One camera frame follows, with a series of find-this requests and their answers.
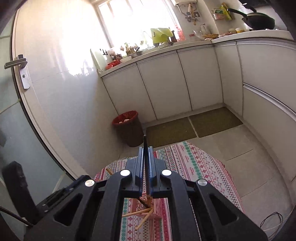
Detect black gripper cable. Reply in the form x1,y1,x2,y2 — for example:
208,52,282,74
0,206,34,227

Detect white cutting board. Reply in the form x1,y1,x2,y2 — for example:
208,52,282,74
90,48,107,73

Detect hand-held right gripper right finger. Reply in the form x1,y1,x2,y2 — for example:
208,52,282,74
149,146,269,241

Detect silver door handle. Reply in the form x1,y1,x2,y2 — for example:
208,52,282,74
4,54,31,90

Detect yellow-green plastic bag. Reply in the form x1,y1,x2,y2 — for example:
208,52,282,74
150,28,174,45

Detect light bamboo chopstick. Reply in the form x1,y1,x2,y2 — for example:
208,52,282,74
135,209,154,230
106,169,149,207
121,207,153,218

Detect metal faucet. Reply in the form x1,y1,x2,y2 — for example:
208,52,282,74
142,31,151,48

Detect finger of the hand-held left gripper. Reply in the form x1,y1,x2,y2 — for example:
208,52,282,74
2,161,38,225
36,181,79,209

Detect dark trash bin red bag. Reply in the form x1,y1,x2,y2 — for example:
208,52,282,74
112,110,144,147

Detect pink perforated utensil holder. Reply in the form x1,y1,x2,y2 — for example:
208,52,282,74
126,195,167,219

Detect small potted plants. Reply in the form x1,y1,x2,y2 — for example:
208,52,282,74
120,42,139,56

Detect red bowl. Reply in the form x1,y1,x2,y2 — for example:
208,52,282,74
106,60,122,71

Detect bright window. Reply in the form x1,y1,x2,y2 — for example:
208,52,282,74
97,0,183,50

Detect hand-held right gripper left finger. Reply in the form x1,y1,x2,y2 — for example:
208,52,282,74
23,147,147,241

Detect black chopstick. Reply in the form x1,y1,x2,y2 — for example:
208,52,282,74
143,135,151,200

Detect patterned tablecloth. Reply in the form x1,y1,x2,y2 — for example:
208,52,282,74
94,141,245,241

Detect white drawer cabinet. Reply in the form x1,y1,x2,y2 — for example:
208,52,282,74
214,30,296,186

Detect black wok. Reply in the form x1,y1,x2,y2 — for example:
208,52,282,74
227,8,276,31

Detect white cabinet door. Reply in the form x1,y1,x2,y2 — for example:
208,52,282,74
178,44,224,111
102,63,158,120
137,51,193,119

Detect brown floor mat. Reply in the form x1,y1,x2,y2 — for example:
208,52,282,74
146,117,197,149
188,107,243,138

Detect yellow green packet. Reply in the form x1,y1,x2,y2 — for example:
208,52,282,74
213,2,233,21

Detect black cable loop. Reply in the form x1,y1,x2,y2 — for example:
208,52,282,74
260,212,284,232

